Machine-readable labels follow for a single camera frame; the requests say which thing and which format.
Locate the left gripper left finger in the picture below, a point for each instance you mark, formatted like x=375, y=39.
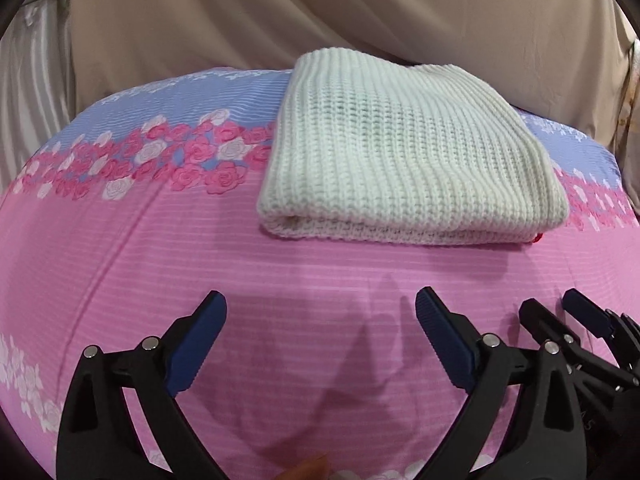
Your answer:
x=97, y=438

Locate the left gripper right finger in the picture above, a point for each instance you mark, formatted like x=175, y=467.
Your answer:
x=489, y=371

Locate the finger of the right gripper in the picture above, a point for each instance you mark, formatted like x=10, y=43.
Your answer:
x=620, y=332
x=545, y=327

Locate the red white navy knit sweater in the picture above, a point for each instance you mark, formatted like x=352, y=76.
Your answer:
x=366, y=149

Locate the person's left hand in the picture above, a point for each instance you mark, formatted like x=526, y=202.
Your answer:
x=316, y=468

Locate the floral beige pillow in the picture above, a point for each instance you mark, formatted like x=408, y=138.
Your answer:
x=626, y=139

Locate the pink blue floral bedsheet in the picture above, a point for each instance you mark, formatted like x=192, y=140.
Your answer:
x=146, y=202

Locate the beige fabric curtain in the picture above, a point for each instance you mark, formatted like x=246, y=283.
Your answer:
x=567, y=60

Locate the grey striped curtain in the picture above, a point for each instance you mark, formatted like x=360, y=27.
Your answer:
x=37, y=81

